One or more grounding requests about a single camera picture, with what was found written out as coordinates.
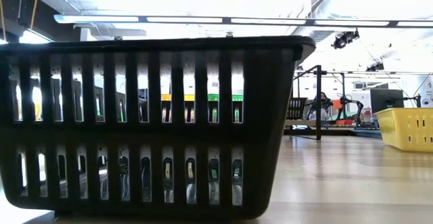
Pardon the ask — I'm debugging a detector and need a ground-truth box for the green plastic basket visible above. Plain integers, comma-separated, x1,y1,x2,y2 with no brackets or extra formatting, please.
208,93,244,123

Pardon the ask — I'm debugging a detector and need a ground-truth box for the yellow plastic basket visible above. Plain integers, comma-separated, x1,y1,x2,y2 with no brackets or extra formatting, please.
373,107,433,153
161,94,196,122

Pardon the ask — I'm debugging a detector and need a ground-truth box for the black plastic basket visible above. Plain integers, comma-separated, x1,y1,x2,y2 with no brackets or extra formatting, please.
286,97,309,120
0,36,317,220

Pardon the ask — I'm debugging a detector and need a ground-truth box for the LED light bar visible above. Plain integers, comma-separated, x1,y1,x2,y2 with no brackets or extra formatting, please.
53,13,433,29

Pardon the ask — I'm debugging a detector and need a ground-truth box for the person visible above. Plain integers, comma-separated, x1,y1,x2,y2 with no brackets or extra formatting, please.
313,91,335,120

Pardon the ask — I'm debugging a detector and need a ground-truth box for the black computer monitor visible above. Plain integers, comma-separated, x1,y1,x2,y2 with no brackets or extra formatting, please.
370,88,405,115

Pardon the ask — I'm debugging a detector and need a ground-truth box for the large window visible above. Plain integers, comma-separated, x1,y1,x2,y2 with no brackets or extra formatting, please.
0,29,55,45

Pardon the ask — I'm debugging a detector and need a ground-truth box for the black articulated stand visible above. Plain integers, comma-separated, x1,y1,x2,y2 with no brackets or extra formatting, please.
403,93,422,109

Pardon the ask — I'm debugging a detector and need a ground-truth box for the wooden shelf black metal frame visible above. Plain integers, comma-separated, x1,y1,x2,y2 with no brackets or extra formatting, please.
283,64,324,141

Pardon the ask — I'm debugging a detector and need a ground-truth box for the corrugated silver duct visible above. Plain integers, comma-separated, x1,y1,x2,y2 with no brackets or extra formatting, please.
304,29,338,45

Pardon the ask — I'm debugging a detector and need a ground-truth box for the black aluminium rig frame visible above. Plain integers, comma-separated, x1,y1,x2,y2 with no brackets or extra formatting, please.
283,126,383,139

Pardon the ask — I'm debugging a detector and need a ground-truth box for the yellow hanging cable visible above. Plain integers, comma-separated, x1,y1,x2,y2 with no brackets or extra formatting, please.
30,0,40,30

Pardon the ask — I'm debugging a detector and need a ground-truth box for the white wall sign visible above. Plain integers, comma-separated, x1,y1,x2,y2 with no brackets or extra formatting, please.
421,76,433,108

